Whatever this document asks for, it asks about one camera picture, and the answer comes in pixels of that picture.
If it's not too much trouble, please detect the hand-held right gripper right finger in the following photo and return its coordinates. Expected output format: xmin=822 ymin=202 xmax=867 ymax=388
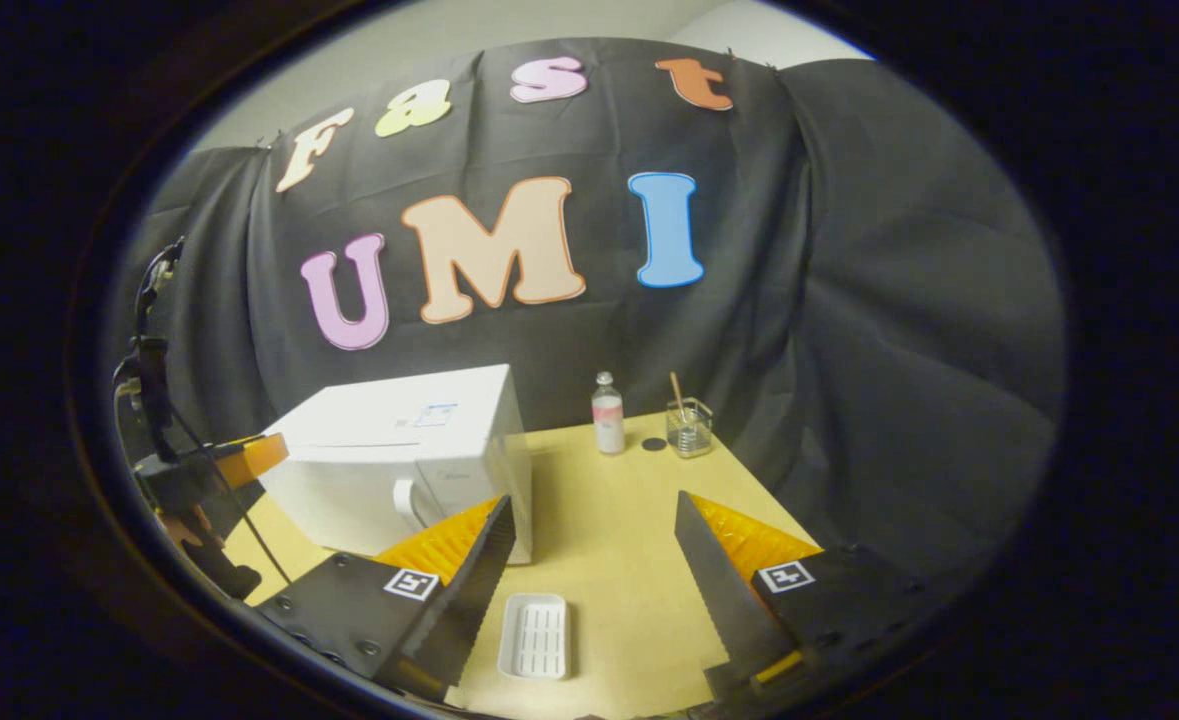
xmin=672 ymin=490 xmax=955 ymax=699

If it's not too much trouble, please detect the clear square holder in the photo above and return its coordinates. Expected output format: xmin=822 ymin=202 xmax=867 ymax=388
xmin=665 ymin=398 xmax=714 ymax=459

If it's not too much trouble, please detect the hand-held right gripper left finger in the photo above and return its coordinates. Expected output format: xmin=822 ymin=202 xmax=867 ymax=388
xmin=249 ymin=495 xmax=518 ymax=704

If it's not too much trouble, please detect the black cable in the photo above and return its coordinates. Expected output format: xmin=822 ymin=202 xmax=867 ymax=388
xmin=164 ymin=395 xmax=295 ymax=586

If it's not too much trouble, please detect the white rectangular tray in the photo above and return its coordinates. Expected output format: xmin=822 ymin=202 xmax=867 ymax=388
xmin=497 ymin=593 xmax=570 ymax=681

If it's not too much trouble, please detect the white microwave oven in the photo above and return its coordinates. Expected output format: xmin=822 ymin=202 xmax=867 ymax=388
xmin=259 ymin=363 xmax=535 ymax=566

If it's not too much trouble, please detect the black backdrop cloth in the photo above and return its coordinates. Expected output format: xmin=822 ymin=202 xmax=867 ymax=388
xmin=104 ymin=38 xmax=1065 ymax=601

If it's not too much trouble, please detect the small bottle with pink label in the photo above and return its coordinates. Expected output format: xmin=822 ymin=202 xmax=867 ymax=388
xmin=592 ymin=371 xmax=626 ymax=456

